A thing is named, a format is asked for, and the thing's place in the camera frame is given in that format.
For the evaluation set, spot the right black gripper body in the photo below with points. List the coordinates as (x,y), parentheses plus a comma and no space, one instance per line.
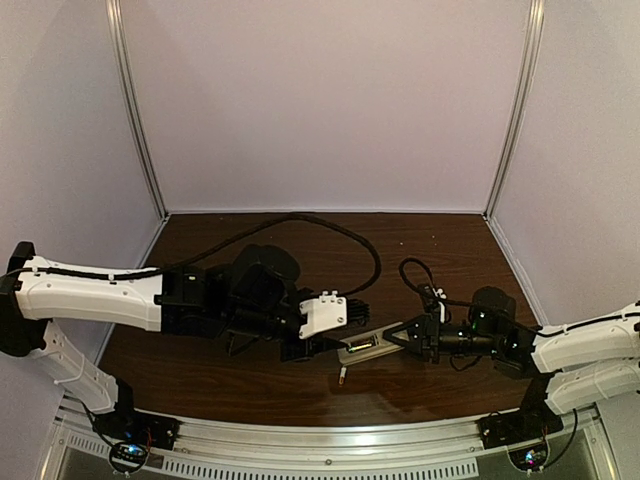
(431,346)

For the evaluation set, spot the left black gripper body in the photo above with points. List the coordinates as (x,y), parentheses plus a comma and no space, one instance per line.
(288,355)

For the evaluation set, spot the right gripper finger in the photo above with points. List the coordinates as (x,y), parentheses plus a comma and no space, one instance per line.
(405,339)
(412,328)

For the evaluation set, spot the white remote control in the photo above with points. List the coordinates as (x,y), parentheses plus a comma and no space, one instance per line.
(380,349)

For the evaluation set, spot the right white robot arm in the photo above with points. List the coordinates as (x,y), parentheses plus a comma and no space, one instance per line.
(573,365)

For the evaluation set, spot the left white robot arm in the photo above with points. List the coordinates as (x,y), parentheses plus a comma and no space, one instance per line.
(255,296)

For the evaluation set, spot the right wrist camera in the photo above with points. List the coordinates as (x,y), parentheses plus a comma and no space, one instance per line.
(433,302)

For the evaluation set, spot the aluminium front rail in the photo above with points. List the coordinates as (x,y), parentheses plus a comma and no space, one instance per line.
(427,442)

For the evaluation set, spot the white slotted cable duct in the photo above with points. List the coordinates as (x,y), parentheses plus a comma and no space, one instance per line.
(85,458)

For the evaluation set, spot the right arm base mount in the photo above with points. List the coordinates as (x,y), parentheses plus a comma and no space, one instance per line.
(518,426)

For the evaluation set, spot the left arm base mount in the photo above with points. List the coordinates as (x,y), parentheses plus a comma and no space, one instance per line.
(138,427)

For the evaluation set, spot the right aluminium corner post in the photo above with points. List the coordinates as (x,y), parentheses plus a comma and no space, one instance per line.
(526,74)

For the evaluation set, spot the aluminium corner post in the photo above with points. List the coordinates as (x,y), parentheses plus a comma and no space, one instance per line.
(123,64)
(526,74)

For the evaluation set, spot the left aluminium corner post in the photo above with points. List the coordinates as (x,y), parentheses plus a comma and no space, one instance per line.
(123,64)

